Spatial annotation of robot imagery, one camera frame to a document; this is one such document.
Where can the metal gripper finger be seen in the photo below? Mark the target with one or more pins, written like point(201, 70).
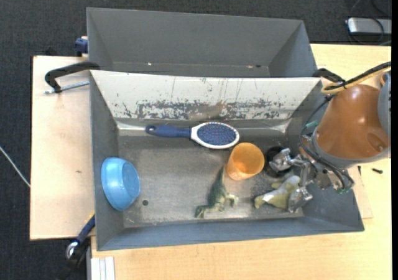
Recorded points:
point(281, 160)
point(298, 198)

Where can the black round container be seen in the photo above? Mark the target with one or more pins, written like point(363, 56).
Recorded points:
point(272, 152)

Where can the orange plastic cup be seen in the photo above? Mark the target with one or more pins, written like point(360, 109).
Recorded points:
point(244, 162)

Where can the small black screw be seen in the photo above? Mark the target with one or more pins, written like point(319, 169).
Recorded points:
point(377, 171)

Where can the blue and white hairbrush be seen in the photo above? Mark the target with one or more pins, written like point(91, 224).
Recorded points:
point(214, 135)

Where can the dark green toy dinosaur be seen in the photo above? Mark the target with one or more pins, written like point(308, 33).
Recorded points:
point(217, 194)

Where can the grey metal bin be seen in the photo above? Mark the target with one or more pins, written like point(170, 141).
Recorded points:
point(174, 176)

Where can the blue plastic bowl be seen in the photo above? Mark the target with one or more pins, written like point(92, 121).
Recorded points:
point(119, 183)

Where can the pale wood board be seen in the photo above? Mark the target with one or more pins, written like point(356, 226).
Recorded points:
point(59, 154)

